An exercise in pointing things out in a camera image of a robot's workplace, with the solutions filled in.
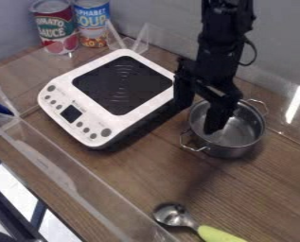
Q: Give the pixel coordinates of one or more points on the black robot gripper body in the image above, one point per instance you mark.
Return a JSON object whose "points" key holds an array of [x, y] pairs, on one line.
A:
{"points": [[215, 66]]}

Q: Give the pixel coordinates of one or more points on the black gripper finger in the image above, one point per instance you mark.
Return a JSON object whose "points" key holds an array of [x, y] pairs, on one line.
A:
{"points": [[221, 111], [183, 90]]}

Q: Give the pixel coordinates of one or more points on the silver metal pot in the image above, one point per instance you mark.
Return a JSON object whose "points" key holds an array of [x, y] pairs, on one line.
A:
{"points": [[239, 137]]}

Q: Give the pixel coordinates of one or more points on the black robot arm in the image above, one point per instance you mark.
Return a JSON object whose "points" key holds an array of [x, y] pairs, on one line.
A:
{"points": [[229, 17]]}

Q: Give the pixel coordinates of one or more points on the white and black stove top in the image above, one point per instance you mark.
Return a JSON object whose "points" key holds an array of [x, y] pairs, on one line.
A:
{"points": [[100, 100]]}

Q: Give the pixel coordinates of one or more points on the alphabet soup can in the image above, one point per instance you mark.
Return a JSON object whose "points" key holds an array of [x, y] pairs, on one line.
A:
{"points": [[92, 14]]}

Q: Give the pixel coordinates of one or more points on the tomato sauce can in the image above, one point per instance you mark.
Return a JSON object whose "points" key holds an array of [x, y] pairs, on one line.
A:
{"points": [[56, 25]]}

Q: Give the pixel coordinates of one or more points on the clear acrylic barrier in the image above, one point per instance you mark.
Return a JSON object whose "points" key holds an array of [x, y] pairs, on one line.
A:
{"points": [[107, 190]]}

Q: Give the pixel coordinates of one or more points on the spoon with green handle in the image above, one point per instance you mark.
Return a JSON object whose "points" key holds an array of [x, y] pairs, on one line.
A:
{"points": [[172, 214]]}

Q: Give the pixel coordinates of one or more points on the blue chair frame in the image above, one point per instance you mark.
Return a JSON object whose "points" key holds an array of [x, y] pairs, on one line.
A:
{"points": [[21, 230]]}

